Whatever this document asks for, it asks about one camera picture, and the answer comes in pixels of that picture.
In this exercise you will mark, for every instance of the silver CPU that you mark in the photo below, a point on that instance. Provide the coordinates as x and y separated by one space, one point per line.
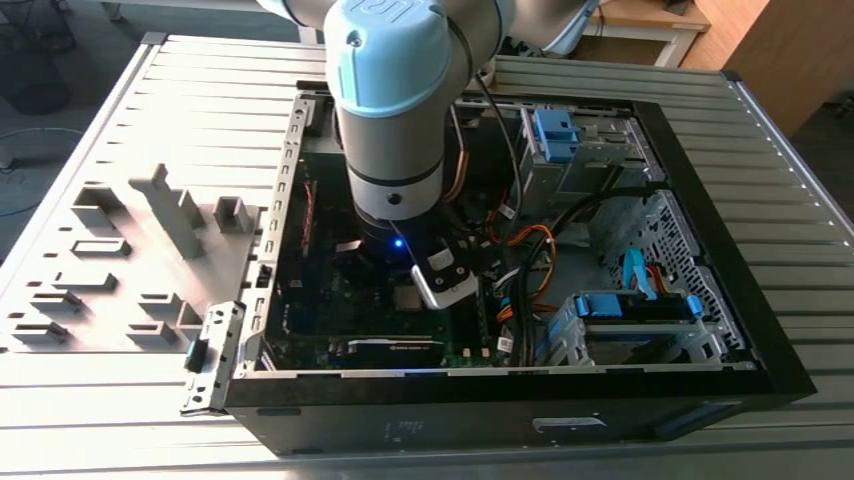
406 297

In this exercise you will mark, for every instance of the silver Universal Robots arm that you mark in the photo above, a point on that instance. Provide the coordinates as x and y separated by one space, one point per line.
394 165

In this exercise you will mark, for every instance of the green motherboard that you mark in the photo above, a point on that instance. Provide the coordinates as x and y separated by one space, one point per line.
437 325

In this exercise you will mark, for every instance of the black graphics card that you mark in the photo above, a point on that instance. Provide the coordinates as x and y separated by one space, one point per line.
394 350

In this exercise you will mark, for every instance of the black RAM slot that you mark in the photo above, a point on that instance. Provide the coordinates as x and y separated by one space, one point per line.
482 330
462 330

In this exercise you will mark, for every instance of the metal expansion slot retainer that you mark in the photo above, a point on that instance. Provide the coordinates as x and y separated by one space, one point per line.
221 325

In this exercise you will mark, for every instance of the black open PC case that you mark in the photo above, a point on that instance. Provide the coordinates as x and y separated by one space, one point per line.
468 400

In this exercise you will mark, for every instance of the blue disk carrier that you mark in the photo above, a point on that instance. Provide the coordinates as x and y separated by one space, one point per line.
601 305

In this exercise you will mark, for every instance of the blue drive bay latch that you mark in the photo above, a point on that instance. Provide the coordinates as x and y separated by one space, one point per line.
554 125

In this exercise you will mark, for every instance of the tall metal drive cage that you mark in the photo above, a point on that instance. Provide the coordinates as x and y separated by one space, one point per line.
601 165

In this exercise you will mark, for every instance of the grey parts rack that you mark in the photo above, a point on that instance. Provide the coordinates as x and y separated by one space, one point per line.
134 310

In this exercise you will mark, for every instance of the low metal disk cage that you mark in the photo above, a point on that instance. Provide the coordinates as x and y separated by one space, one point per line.
708 340

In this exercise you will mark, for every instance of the black office chair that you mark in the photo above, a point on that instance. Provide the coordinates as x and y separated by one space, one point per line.
41 90

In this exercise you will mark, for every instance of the wooden cabinet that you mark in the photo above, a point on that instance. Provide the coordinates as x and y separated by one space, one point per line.
788 60

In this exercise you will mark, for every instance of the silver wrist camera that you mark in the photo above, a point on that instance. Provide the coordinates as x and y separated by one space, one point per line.
454 295

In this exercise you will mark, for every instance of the wooden desk white frame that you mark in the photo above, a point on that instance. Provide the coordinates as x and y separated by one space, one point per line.
641 16

